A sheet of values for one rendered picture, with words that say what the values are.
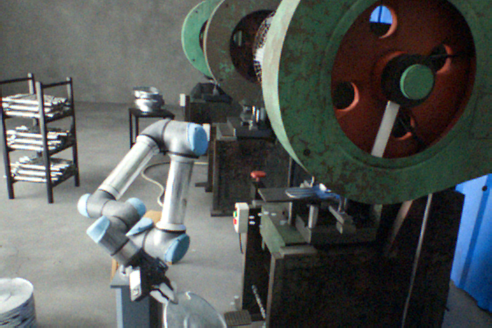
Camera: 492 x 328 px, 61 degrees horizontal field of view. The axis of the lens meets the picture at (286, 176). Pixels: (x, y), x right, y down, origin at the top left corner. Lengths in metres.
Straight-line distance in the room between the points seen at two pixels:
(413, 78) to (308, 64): 0.31
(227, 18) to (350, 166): 1.85
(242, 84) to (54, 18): 5.71
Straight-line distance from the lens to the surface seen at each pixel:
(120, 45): 8.21
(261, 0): 2.99
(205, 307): 1.54
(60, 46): 8.33
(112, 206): 1.46
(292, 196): 1.76
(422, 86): 1.29
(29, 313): 2.23
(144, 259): 1.43
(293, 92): 1.19
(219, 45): 2.94
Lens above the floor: 1.42
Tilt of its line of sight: 19 degrees down
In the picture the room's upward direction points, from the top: 5 degrees clockwise
